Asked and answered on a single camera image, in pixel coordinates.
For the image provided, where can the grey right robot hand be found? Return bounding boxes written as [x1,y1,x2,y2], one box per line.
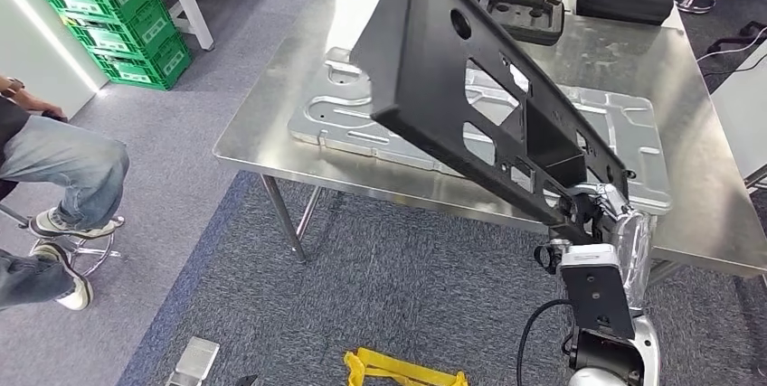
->
[552,181,658,314]

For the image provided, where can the black plastic frame panel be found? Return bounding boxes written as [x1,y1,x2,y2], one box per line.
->
[349,0,630,247]

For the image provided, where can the stainless steel workbench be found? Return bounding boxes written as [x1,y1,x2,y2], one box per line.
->
[213,0,767,279]

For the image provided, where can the open black foam case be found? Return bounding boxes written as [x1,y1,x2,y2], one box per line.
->
[478,0,566,47]

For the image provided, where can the grey table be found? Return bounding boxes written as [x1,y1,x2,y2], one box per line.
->
[709,42,767,190]

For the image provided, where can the stamped silver metal plate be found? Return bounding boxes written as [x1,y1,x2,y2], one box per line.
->
[287,46,674,217]

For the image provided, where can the crumpled yellow floor tape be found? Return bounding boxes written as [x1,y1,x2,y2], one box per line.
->
[343,347,469,386]

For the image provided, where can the person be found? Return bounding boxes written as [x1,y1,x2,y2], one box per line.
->
[0,74,131,313]

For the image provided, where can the chrome stool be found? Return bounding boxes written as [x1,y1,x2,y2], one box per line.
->
[0,203,127,279]

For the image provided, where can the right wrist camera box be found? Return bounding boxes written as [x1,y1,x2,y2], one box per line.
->
[557,243,638,343]

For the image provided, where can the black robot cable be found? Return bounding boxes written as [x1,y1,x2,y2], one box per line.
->
[516,299,575,386]

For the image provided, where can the white frame table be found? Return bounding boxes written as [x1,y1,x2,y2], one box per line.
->
[156,0,289,52]

